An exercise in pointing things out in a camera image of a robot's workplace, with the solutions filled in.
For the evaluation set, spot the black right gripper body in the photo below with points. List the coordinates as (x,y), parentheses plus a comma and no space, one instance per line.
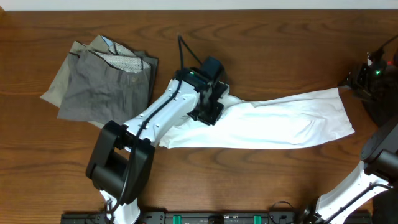
(362,74)

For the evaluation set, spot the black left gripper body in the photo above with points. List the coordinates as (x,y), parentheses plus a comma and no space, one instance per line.
(210,112)

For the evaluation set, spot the white t-shirt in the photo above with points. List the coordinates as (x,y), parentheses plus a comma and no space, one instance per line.
(292,122)

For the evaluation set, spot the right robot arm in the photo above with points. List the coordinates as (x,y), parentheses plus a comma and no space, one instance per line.
(375,173)

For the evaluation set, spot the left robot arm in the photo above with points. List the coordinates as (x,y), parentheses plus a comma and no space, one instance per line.
(122,158)

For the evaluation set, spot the black garment with red trim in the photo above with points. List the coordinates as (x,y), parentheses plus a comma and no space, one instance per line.
(382,111)

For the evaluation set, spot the grey folded shorts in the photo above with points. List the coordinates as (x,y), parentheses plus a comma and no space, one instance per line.
(107,81)

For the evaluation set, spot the beige folded garment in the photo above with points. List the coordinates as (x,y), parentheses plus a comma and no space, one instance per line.
(59,85)

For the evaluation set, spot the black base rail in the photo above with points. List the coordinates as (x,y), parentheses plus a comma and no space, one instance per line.
(187,218)

